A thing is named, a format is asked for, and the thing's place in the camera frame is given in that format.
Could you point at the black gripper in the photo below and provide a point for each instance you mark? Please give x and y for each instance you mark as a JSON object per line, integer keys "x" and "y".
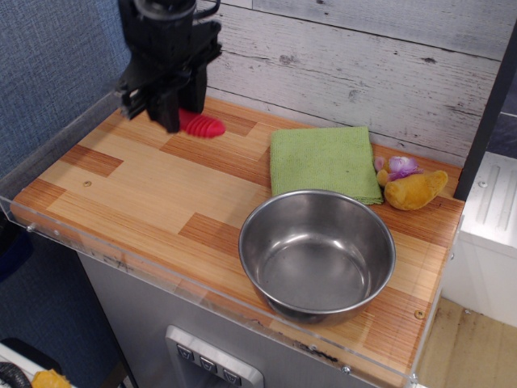
{"x": 171, "y": 44}

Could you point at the red-handled metal spork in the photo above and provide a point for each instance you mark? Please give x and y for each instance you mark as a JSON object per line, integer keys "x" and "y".
{"x": 133, "y": 103}

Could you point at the clear acrylic edge guard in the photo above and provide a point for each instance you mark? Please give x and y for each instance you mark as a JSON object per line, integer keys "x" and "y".
{"x": 168, "y": 209}

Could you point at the green folded cloth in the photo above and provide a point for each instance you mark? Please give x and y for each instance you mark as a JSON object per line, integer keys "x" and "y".
{"x": 333, "y": 159}

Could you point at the stainless steel bowl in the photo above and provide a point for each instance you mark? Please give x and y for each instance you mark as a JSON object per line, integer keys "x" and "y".
{"x": 316, "y": 257}

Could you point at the grey cabinet with button panel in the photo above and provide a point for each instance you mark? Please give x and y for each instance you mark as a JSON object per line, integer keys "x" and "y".
{"x": 171, "y": 341}

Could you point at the yellow plush toy with flower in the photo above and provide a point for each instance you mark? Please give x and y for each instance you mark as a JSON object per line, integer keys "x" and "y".
{"x": 405, "y": 184}

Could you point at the yellow object bottom left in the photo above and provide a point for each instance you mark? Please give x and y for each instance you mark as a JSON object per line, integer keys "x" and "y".
{"x": 50, "y": 379}

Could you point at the white side unit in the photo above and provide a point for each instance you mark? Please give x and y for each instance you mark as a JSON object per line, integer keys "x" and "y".
{"x": 481, "y": 272}

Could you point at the dark vertical post right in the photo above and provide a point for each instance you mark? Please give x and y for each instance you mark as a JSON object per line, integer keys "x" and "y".
{"x": 502, "y": 85}

